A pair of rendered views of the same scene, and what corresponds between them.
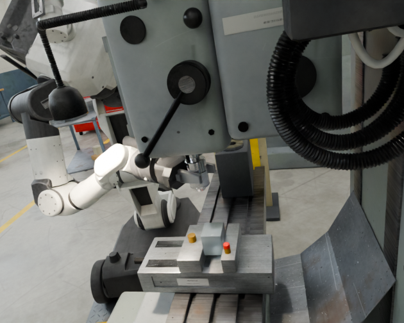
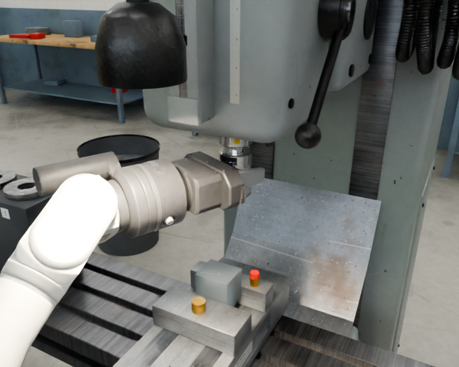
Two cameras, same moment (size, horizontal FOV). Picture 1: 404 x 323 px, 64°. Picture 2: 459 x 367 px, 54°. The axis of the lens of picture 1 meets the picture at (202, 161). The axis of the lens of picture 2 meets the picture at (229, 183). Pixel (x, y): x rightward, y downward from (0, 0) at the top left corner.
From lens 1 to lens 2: 81 cm
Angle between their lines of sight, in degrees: 70
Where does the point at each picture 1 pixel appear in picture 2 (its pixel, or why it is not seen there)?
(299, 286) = not seen: hidden behind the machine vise
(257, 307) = (301, 325)
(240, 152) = not seen: hidden behind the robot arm
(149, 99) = (302, 33)
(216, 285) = (256, 342)
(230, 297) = (272, 344)
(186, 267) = (241, 338)
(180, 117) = (314, 63)
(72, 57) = not seen: outside the picture
